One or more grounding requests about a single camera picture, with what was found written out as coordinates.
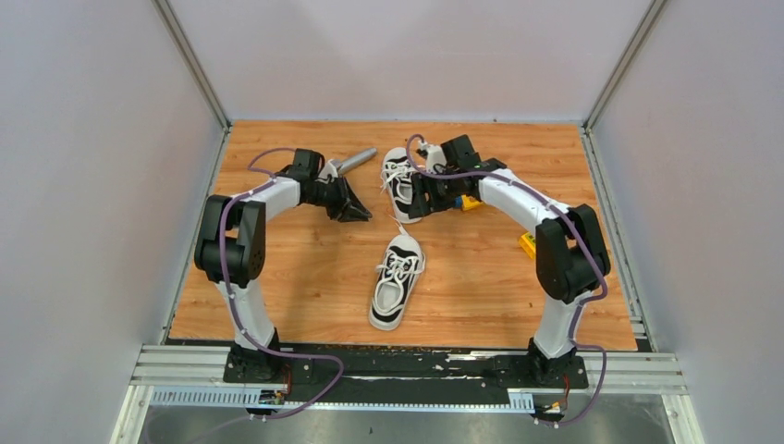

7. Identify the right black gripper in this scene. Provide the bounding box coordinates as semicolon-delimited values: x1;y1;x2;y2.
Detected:
410;168;459;220

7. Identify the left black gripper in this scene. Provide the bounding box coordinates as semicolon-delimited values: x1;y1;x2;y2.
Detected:
307;177;374;225

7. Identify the black white sneaker with laces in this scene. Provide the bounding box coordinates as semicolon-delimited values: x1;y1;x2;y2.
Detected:
380;147;423;224

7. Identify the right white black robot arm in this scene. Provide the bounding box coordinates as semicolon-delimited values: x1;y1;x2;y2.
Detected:
405;134;611;387

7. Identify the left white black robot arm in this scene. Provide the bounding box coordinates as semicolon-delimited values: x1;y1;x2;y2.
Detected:
194;148;377;382

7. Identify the grey metal cylinder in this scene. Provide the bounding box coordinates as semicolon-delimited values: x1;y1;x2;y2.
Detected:
332;147;377;175

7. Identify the yellow green building block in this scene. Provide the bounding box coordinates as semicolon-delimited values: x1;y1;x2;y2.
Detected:
519;232;536;260

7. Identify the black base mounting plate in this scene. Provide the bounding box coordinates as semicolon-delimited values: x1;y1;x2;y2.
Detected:
223;343;589;407

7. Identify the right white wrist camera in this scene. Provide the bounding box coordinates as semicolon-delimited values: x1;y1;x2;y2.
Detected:
416;142;447;174

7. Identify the yellow toy handle piece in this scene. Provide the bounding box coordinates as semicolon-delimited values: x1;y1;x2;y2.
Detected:
459;195;484;211

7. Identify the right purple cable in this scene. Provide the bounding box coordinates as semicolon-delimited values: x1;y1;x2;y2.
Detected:
405;133;608;428

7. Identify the aluminium frame rail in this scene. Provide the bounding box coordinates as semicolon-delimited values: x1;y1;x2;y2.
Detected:
112;341;704;443

